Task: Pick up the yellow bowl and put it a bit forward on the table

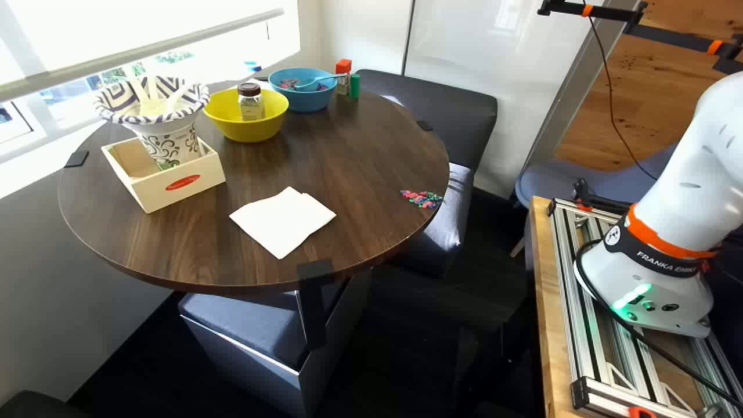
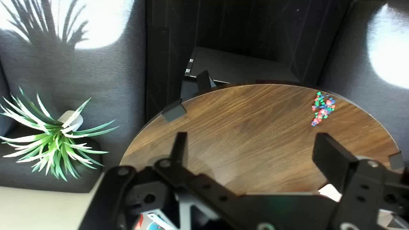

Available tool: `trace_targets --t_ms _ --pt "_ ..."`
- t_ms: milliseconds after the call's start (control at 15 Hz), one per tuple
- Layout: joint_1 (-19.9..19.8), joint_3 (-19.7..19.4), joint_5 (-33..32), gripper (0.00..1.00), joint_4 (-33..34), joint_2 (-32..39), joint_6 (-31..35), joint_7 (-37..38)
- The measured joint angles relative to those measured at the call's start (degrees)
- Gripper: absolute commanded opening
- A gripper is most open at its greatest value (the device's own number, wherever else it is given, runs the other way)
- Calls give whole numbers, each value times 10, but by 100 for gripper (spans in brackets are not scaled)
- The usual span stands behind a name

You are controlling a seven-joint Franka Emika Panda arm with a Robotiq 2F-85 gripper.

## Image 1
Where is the yellow bowl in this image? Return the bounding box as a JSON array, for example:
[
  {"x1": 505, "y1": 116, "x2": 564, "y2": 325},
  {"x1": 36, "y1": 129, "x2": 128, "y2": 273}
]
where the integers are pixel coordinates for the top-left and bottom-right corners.
[{"x1": 204, "y1": 89, "x2": 288, "y2": 142}]

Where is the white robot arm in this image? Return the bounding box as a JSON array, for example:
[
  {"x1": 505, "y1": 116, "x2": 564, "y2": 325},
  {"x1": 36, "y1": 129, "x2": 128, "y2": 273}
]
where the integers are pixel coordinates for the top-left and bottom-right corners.
[{"x1": 575, "y1": 72, "x2": 743, "y2": 337}]

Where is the blue bowl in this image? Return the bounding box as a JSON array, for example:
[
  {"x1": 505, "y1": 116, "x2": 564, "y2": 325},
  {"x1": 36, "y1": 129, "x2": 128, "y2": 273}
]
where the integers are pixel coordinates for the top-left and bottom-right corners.
[{"x1": 269, "y1": 68, "x2": 338, "y2": 113}]

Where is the round dark wooden table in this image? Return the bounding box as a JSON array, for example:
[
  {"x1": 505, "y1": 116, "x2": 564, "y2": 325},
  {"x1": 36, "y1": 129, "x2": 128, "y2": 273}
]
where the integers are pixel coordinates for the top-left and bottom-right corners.
[{"x1": 59, "y1": 92, "x2": 449, "y2": 294}]

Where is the colourful candy wrapper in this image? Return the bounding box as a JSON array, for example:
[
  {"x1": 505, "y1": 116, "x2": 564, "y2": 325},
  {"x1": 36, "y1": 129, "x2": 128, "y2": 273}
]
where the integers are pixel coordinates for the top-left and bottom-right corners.
[{"x1": 403, "y1": 191, "x2": 445, "y2": 210}]

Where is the white paper napkin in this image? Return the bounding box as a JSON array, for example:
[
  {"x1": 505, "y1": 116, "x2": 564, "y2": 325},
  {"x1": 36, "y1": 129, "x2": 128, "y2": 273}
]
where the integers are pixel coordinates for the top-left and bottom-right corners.
[{"x1": 230, "y1": 186, "x2": 335, "y2": 259}]

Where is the dark blue ottoman back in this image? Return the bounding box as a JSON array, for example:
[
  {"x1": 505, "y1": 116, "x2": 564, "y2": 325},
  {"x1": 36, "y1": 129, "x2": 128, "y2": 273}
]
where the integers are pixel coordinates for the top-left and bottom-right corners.
[{"x1": 360, "y1": 70, "x2": 498, "y2": 279}]

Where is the dark blue ottoman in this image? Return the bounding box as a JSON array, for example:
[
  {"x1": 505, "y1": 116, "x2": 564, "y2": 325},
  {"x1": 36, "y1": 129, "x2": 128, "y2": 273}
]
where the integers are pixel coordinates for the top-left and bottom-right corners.
[
  {"x1": 176, "y1": 269, "x2": 375, "y2": 418},
  {"x1": 360, "y1": 70, "x2": 498, "y2": 279}
]

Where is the green block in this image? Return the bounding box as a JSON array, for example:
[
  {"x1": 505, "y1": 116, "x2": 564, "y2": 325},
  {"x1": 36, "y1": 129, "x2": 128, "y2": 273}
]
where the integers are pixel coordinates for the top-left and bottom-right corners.
[{"x1": 348, "y1": 73, "x2": 363, "y2": 99}]

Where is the orange block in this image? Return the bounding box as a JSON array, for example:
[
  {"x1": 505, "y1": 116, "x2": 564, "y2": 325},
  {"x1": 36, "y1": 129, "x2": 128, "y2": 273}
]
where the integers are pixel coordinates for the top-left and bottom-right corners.
[{"x1": 335, "y1": 57, "x2": 354, "y2": 73}]

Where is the onion salt spice jar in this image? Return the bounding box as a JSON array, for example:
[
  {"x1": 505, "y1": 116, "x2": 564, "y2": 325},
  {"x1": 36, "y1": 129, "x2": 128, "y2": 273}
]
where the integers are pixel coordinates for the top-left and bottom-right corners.
[{"x1": 237, "y1": 82, "x2": 266, "y2": 120}]

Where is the dark blue ottoman front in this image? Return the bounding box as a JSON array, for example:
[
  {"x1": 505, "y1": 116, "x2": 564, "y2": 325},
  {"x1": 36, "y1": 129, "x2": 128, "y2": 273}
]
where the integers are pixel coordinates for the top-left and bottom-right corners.
[{"x1": 176, "y1": 269, "x2": 375, "y2": 418}]

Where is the cream wooden box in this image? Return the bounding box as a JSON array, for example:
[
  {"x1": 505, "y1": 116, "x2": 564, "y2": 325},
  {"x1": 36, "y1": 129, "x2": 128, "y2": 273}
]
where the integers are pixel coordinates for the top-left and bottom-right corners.
[{"x1": 102, "y1": 140, "x2": 225, "y2": 214}]

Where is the black white patterned vase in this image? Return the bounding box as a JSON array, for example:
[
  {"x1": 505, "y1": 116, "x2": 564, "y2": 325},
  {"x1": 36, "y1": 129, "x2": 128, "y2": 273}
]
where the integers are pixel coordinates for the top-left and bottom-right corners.
[{"x1": 96, "y1": 73, "x2": 209, "y2": 169}]

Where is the blue grey chair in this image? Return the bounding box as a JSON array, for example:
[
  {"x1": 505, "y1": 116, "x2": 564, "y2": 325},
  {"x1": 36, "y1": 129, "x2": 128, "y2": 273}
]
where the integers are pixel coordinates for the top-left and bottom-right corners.
[{"x1": 515, "y1": 145, "x2": 673, "y2": 209}]

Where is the black cable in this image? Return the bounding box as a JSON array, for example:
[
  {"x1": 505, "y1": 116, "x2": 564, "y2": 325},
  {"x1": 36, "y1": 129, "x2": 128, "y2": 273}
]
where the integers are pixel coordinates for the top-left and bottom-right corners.
[{"x1": 589, "y1": 13, "x2": 661, "y2": 183}]

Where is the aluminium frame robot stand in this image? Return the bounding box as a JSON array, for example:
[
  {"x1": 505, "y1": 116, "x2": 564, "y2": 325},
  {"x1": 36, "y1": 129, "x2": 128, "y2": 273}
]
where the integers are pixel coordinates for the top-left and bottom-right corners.
[{"x1": 534, "y1": 199, "x2": 743, "y2": 418}]

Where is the black orange camera boom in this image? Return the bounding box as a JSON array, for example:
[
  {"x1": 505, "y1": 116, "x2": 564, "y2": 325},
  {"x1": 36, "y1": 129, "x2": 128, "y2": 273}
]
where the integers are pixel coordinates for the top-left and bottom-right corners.
[{"x1": 537, "y1": 0, "x2": 743, "y2": 73}]

